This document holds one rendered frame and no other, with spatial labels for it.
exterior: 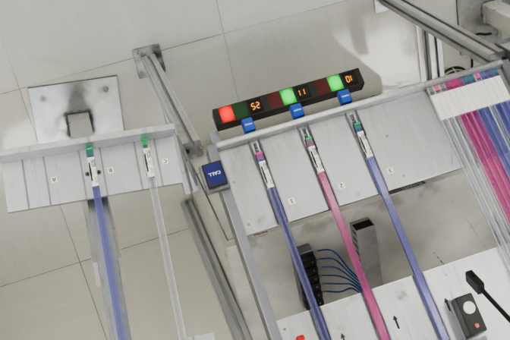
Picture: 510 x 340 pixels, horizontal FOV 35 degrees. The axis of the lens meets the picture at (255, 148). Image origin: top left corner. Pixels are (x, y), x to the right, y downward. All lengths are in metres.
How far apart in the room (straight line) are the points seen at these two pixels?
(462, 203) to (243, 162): 0.67
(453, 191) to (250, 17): 0.78
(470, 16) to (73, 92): 1.25
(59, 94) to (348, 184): 0.99
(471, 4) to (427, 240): 0.86
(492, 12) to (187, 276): 1.29
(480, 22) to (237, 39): 0.79
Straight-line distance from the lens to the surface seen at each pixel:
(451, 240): 2.15
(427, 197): 2.05
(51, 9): 2.28
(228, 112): 1.72
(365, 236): 1.97
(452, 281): 1.67
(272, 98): 1.74
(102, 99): 2.35
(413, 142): 1.74
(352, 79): 1.78
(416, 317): 1.63
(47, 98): 2.34
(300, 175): 1.67
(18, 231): 2.53
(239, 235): 1.61
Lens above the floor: 2.21
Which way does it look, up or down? 61 degrees down
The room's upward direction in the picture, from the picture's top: 146 degrees clockwise
